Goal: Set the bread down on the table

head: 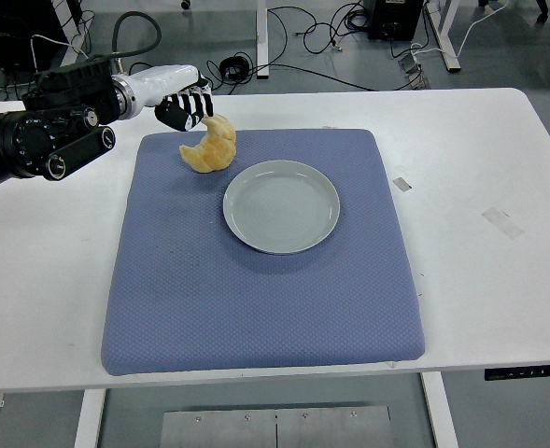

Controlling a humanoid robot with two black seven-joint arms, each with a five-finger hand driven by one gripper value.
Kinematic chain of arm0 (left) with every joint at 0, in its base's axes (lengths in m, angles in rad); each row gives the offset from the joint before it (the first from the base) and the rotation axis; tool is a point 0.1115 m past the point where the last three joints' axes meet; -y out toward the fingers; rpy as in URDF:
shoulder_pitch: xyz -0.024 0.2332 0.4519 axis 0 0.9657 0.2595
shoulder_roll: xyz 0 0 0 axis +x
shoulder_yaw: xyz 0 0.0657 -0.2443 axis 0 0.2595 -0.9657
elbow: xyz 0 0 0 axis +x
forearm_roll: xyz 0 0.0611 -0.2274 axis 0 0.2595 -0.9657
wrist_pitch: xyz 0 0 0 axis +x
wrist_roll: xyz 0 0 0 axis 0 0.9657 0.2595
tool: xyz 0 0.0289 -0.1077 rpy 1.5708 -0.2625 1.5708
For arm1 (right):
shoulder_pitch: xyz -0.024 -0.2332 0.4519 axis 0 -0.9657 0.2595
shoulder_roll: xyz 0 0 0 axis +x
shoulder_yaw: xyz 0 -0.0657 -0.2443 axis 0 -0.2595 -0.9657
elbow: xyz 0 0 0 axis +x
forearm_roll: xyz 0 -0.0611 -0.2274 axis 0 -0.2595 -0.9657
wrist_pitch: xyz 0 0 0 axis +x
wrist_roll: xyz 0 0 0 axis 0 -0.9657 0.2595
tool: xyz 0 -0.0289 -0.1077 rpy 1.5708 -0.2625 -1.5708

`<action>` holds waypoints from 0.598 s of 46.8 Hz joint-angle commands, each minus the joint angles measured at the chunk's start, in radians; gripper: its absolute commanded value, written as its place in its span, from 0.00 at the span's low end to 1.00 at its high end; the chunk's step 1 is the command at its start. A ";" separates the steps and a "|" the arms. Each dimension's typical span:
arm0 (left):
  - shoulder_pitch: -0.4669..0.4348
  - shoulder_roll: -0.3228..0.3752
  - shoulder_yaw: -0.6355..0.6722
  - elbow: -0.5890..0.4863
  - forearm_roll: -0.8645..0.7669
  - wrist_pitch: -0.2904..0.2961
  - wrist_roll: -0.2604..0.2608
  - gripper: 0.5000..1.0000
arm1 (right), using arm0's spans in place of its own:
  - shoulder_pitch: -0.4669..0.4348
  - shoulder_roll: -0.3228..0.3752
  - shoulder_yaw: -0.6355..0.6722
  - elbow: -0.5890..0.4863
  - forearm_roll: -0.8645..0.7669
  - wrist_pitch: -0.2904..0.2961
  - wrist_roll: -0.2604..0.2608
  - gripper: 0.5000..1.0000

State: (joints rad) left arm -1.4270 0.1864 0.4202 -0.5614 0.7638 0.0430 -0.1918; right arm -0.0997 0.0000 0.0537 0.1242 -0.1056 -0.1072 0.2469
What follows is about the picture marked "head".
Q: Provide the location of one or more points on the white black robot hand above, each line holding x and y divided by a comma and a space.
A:
162, 81

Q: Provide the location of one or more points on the golden croissant bread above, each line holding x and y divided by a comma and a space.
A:
214, 149

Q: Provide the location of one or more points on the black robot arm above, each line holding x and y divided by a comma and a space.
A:
36, 135

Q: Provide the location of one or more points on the white background desk leg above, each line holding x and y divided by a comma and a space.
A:
262, 37
69, 23
445, 37

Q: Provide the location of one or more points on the black computer case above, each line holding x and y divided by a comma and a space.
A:
13, 32

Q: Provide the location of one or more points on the grey round plate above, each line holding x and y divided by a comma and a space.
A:
281, 210

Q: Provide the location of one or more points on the blue quilted mat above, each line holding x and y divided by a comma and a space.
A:
200, 298

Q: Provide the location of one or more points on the black equipment box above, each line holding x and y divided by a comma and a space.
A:
396, 18

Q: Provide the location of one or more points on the small grey tape piece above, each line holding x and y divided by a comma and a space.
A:
402, 184

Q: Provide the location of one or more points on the white table leg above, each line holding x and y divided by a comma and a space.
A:
89, 420
440, 415

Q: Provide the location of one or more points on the clear tape strip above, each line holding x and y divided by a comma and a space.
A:
501, 220

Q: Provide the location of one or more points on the black desk control panel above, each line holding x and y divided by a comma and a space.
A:
526, 372

